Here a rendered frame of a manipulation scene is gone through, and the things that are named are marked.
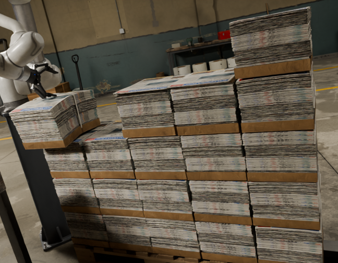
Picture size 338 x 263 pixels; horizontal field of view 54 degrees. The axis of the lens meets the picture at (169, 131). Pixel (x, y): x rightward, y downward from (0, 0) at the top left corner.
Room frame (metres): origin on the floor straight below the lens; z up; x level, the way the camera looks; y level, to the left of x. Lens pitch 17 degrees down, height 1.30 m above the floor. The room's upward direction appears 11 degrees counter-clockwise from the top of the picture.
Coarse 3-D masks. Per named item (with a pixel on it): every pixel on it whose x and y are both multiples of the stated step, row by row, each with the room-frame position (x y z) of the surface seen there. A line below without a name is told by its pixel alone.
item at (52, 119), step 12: (24, 108) 1.78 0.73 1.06; (36, 108) 1.73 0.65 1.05; (48, 108) 1.68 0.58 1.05; (60, 108) 1.72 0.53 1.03; (72, 108) 1.81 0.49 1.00; (24, 120) 1.74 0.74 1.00; (36, 120) 1.72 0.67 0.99; (48, 120) 1.69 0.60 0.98; (60, 120) 1.70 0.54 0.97; (72, 120) 1.79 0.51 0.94; (24, 132) 1.78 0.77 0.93; (36, 132) 1.74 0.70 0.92; (48, 132) 1.71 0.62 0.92; (60, 132) 1.68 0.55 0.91; (72, 132) 1.76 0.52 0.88
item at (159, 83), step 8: (144, 80) 1.85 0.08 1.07; (152, 80) 1.80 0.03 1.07; (160, 80) 1.74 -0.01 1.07; (168, 80) 1.68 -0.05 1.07; (176, 80) 1.63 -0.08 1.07; (128, 88) 1.67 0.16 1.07; (136, 88) 1.62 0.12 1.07; (144, 88) 1.58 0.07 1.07; (152, 88) 1.53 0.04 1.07; (160, 88) 1.49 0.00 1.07
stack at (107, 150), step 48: (96, 144) 1.69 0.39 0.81; (144, 144) 1.57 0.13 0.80; (192, 144) 1.46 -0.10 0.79; (240, 144) 1.36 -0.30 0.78; (96, 192) 1.72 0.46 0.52; (144, 192) 1.59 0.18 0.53; (192, 192) 1.48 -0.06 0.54; (240, 192) 1.36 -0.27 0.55; (96, 240) 1.78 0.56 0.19; (144, 240) 1.62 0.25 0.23; (192, 240) 1.49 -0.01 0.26; (240, 240) 1.38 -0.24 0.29
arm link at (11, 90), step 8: (0, 80) 2.16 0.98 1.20; (8, 80) 2.15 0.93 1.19; (16, 80) 2.17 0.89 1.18; (0, 88) 2.16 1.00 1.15; (8, 88) 2.15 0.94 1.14; (16, 88) 2.17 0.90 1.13; (24, 88) 2.18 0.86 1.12; (8, 96) 2.15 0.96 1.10; (16, 96) 2.16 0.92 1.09; (24, 96) 2.20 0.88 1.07
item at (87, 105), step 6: (84, 90) 1.99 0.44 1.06; (90, 90) 1.99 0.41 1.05; (78, 96) 1.88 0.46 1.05; (84, 96) 1.94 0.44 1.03; (90, 96) 1.97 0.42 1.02; (84, 102) 1.92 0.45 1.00; (90, 102) 1.96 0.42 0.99; (84, 108) 1.90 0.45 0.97; (90, 108) 1.95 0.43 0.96; (96, 108) 2.01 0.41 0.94; (84, 114) 1.90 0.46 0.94; (90, 114) 1.94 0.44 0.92; (96, 114) 2.01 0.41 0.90; (84, 120) 1.88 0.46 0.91; (90, 120) 1.93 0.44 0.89
